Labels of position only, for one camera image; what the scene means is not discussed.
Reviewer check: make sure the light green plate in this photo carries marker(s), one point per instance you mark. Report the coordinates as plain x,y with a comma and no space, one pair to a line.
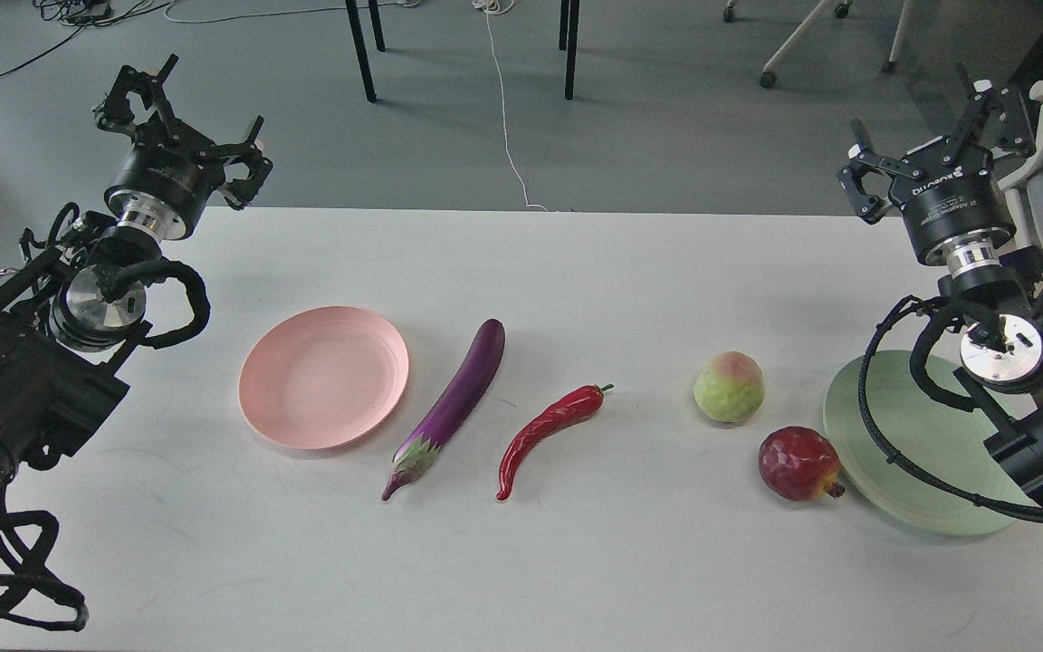
944,442

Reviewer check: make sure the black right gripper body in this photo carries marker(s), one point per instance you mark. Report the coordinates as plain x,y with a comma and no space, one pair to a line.
956,196

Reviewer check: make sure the black table leg left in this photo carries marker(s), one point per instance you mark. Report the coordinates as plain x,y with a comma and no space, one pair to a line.
360,45

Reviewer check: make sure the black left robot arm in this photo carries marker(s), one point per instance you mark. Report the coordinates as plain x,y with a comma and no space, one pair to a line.
95,289

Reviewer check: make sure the purple eggplant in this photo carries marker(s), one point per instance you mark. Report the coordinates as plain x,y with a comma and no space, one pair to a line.
464,391

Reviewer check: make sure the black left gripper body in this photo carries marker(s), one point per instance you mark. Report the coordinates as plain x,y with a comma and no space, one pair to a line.
160,186

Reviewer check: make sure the red chili pepper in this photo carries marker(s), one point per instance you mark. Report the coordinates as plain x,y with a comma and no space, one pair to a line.
577,406

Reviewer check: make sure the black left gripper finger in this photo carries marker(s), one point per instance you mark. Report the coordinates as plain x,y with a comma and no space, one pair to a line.
237,171
114,113

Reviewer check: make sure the black table leg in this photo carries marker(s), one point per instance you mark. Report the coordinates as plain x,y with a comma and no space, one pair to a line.
569,16
360,45

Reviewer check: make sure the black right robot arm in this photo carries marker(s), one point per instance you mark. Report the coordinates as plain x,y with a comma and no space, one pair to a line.
982,347

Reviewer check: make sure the red pomegranate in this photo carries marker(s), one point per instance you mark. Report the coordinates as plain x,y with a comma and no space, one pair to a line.
799,464

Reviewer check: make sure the pink plate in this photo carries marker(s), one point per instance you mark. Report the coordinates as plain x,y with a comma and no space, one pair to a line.
323,378

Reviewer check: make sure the black table leg right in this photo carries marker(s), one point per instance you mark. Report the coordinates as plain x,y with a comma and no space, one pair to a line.
569,16

